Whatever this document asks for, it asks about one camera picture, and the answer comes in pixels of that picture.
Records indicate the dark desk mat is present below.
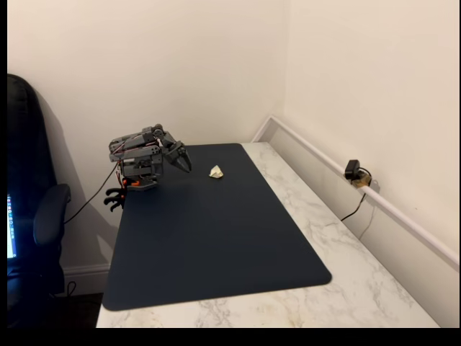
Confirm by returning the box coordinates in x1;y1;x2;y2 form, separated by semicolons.
102;143;333;311

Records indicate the black table clamp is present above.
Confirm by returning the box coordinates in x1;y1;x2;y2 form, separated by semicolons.
104;186;127;213

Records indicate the black office chair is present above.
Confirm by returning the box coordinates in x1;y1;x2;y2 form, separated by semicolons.
6;74;72;329

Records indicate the white baseboard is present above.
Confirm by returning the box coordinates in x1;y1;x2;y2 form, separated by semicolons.
63;264;111;297

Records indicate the black webcam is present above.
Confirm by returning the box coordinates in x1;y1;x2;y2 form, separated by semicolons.
344;159;361;181

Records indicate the laptop screen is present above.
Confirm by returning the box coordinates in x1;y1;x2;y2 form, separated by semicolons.
6;193;18;260

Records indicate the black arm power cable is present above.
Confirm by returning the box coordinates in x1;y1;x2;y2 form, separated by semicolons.
63;161;122;225

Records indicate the black floor cable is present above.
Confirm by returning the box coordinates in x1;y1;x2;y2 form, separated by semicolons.
50;280;77;298

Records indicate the tan webcam mount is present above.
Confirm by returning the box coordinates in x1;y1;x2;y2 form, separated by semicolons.
352;172;380;192

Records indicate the black webcam cable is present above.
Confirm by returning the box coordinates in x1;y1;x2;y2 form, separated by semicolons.
340;167;372;222

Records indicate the white wall ledge rail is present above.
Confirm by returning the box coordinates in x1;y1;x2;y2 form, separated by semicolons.
251;115;460;272

